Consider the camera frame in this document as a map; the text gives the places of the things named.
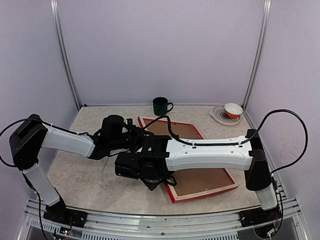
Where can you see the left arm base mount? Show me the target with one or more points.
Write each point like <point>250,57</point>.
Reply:
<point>66,216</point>

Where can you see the red wooden picture frame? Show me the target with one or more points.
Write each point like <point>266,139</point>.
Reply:
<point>200,190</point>

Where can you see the aluminium front rail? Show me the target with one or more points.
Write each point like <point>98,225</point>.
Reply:
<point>223,225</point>

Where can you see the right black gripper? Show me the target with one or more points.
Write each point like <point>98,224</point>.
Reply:
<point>152,186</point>

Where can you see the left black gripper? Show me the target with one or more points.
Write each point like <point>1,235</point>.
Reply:
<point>138,132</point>

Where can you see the dark green mug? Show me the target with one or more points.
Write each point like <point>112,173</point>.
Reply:
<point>161,106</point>

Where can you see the brown cardboard backing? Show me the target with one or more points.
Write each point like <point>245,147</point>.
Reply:
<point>200,182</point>

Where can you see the white patterned plate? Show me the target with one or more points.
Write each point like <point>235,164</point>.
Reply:
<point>218,113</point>

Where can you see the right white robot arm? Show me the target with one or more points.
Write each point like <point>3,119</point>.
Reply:
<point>234,153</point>

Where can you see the left aluminium post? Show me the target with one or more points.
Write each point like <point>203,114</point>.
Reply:
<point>54,5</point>

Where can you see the aluminium post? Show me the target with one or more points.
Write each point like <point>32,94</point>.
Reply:
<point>258,53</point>
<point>54,5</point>

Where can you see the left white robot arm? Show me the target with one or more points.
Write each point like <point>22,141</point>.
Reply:
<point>34,134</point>

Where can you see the orange and white bowl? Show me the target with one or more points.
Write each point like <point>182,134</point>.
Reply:
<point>233,110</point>

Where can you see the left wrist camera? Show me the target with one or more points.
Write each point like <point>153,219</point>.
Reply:
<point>129,122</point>

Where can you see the right aluminium post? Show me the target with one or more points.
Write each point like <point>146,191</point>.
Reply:
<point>258,53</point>

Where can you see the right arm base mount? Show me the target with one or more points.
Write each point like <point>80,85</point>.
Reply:
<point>258,216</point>

